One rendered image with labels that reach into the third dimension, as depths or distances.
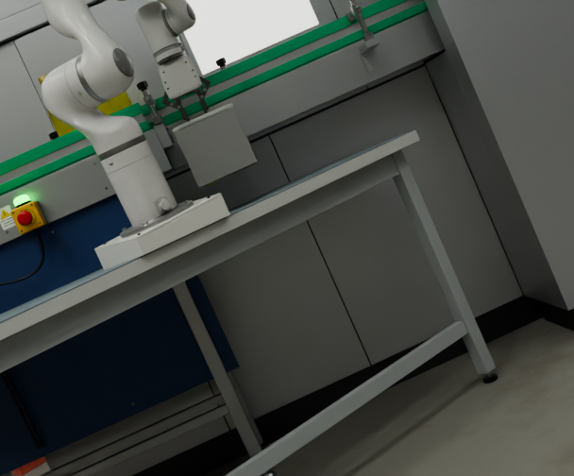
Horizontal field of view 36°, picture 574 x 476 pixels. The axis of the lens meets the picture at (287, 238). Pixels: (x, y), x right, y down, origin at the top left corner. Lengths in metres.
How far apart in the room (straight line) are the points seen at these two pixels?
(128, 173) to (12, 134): 0.88
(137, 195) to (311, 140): 0.90
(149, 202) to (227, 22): 0.92
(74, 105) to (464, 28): 1.10
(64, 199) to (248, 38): 0.78
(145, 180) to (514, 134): 1.07
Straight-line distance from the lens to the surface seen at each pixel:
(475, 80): 2.56
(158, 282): 2.06
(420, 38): 2.71
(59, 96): 2.12
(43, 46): 2.87
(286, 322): 2.85
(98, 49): 2.07
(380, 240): 2.86
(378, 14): 2.72
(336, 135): 2.84
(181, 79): 2.48
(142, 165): 2.08
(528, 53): 2.61
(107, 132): 2.08
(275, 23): 2.84
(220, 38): 2.83
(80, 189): 2.54
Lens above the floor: 0.80
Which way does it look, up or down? 4 degrees down
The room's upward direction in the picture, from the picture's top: 24 degrees counter-clockwise
